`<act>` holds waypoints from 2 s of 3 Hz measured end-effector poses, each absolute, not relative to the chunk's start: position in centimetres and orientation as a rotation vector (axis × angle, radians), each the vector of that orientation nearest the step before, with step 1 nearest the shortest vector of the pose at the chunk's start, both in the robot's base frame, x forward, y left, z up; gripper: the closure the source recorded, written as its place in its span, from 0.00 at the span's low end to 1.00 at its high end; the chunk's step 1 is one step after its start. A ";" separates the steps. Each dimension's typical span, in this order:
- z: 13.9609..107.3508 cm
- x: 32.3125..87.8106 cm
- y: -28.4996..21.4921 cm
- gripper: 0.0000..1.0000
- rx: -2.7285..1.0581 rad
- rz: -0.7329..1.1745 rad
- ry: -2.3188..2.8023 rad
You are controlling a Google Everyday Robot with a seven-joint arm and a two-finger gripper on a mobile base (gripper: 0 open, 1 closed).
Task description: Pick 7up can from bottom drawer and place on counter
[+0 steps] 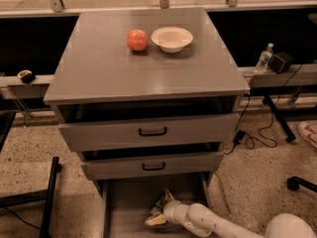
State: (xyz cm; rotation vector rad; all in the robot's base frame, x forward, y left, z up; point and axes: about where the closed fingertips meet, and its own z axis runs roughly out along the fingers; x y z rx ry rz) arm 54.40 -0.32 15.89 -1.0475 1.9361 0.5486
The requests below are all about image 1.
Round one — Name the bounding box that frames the white red sneaker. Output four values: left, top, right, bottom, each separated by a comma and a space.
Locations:
297, 121, 317, 152

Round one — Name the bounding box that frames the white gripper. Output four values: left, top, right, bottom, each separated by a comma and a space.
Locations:
145, 188, 189, 226

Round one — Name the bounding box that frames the black caster leg right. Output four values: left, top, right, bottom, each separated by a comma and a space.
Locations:
286, 177, 317, 192

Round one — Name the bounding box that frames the grey top drawer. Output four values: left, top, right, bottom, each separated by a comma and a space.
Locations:
58, 113, 239, 152

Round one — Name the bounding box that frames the black stand leg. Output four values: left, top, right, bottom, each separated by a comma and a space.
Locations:
263, 94, 296, 143

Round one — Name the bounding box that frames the clear water bottle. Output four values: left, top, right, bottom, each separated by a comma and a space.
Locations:
256, 43, 273, 73

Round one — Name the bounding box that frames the grey drawer cabinet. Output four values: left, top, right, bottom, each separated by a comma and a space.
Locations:
43, 7, 251, 196

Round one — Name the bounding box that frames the grey drawer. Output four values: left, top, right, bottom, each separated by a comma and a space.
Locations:
100, 172, 212, 238
81, 152, 224, 180
58, 113, 239, 152

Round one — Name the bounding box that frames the grey middle drawer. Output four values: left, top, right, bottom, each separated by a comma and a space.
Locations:
81, 152, 224, 180

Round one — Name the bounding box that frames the white bowl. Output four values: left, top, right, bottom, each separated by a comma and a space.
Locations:
151, 27, 193, 54

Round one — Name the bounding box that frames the grey bottom drawer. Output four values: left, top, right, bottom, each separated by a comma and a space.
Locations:
100, 172, 212, 238

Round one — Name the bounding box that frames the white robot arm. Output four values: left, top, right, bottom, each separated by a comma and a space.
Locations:
145, 189, 317, 238

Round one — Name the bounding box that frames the black power adapter cable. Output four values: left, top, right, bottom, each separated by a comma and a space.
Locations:
224, 63, 304, 156

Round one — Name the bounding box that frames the green 7up can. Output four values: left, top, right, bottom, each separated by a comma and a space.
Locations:
150, 197, 168, 217

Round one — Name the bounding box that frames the small black box speaker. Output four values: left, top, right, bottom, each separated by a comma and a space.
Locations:
268, 52, 294, 74

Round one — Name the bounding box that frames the red apple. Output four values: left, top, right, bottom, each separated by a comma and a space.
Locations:
127, 29, 149, 52

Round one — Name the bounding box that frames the black yellow tape measure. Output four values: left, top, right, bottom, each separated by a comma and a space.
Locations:
17, 69, 36, 83

